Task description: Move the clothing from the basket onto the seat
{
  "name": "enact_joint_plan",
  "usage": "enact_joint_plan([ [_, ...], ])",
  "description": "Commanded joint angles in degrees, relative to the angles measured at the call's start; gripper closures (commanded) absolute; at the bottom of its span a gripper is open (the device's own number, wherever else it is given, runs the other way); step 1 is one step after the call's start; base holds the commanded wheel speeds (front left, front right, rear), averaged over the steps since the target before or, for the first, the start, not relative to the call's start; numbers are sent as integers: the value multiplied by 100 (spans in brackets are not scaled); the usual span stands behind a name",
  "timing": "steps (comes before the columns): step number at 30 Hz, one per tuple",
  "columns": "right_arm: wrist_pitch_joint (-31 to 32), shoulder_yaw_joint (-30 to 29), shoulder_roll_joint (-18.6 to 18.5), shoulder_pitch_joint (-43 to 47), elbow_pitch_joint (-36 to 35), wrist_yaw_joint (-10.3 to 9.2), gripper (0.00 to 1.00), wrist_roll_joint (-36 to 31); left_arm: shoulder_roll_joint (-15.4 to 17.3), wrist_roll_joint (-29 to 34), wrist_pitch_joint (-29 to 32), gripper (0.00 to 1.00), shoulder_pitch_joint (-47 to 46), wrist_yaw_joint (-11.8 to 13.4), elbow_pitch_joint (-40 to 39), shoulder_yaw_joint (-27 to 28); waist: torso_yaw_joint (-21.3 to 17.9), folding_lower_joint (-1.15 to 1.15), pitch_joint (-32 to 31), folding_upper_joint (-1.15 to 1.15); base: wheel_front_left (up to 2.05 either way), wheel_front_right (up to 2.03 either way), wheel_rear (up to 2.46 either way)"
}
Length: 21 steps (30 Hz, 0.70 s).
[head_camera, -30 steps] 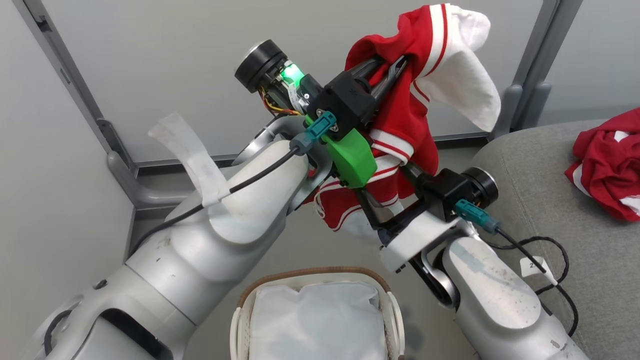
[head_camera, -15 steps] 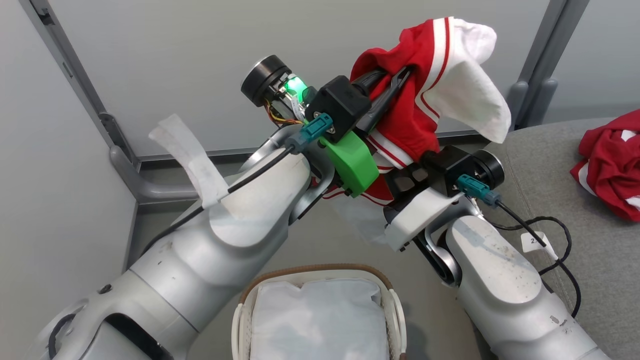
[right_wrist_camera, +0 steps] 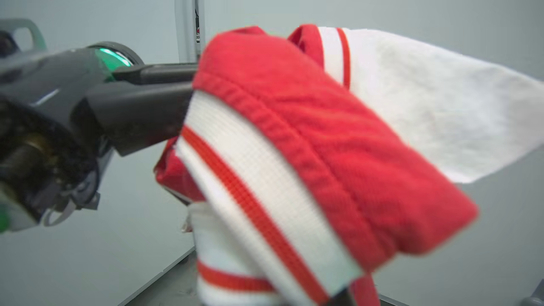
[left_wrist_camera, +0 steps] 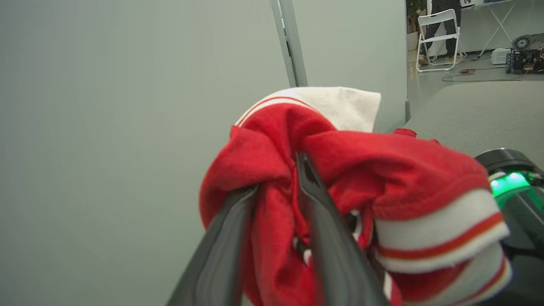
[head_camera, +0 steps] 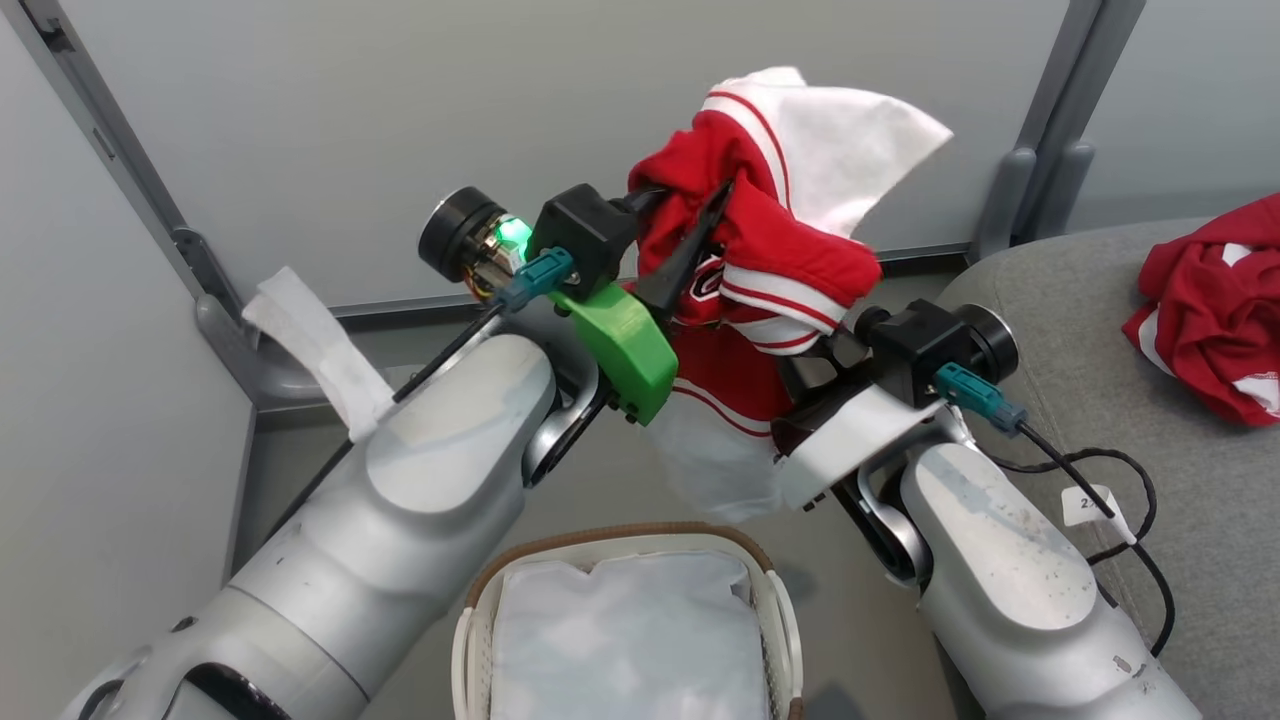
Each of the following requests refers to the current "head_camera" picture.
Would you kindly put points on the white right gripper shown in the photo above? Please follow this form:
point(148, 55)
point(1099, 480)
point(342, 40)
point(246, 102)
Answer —
point(860, 440)

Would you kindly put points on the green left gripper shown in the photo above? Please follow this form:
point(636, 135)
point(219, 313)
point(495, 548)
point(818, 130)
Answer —
point(625, 350)

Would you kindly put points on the red white striped jacket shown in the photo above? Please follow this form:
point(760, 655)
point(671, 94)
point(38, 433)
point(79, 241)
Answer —
point(780, 250)

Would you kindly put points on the red jersey with black number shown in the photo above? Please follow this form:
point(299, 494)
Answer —
point(1215, 300)

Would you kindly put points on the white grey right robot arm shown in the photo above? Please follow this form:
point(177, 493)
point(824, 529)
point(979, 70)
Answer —
point(1000, 560)

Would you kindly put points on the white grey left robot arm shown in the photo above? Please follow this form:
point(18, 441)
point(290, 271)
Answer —
point(400, 500)

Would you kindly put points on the grey fabric sofa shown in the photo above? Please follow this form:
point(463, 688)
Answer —
point(1210, 500)

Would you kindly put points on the white laundry basket brown rim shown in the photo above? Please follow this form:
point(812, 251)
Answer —
point(780, 610)

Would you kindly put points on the white basket liner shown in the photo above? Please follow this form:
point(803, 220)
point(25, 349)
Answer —
point(630, 640)

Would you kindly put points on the white tape strip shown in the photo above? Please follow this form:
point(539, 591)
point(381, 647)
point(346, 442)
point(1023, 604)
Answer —
point(320, 350)

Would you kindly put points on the grey partition foot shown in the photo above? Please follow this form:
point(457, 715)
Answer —
point(235, 360)

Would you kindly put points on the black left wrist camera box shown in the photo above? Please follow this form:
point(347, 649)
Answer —
point(585, 235)

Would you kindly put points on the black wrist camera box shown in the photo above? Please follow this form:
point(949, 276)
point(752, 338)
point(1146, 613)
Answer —
point(915, 350)
point(585, 235)

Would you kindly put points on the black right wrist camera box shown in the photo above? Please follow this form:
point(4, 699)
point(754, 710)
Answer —
point(915, 350)

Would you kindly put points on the grey partition post with hinge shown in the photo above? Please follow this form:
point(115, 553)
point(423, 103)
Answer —
point(110, 140)

